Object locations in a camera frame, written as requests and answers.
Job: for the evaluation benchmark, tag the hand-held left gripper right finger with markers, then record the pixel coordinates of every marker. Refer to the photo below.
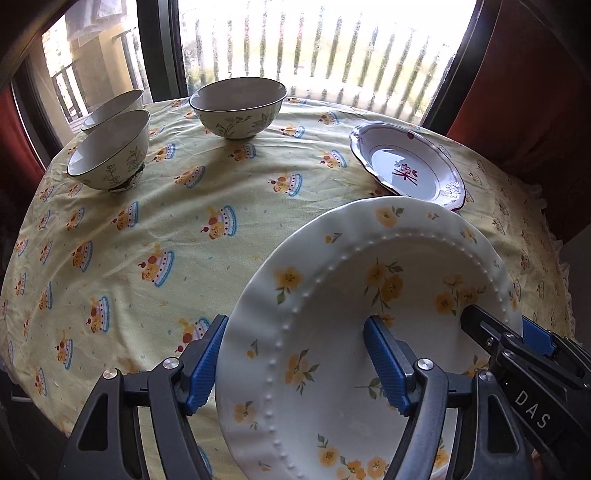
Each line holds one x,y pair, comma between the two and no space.
385,364

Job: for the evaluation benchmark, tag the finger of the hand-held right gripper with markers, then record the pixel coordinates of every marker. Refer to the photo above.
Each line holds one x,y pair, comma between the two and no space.
538,334
480,327

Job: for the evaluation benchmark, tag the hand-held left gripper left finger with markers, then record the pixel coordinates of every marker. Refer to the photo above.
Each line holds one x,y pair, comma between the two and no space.
207,364

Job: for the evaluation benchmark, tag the white plate with yellow flowers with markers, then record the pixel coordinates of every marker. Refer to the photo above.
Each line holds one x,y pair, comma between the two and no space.
332,295

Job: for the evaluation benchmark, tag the large floral ceramic bowl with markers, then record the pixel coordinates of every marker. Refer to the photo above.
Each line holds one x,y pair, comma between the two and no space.
238,113

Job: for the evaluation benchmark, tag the yellow printed tablecloth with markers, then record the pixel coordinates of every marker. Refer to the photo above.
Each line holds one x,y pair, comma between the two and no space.
184,217

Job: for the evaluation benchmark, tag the purple-rimmed white plate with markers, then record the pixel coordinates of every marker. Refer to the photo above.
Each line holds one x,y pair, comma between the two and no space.
406,161

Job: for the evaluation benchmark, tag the small floral ceramic bowl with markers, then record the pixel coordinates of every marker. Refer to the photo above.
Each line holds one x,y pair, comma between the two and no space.
111,157
113,104

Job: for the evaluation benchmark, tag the red curtain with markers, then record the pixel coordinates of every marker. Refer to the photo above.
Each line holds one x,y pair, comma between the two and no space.
531,92
18,138

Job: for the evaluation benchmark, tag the metal balcony railing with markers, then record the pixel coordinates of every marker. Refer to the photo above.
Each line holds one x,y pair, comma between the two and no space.
69,90
323,50

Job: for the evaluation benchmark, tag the white hanging cloth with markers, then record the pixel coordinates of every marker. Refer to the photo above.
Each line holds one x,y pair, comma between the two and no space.
108,7

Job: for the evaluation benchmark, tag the black window frame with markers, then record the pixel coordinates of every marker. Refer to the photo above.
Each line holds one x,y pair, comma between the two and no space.
161,50

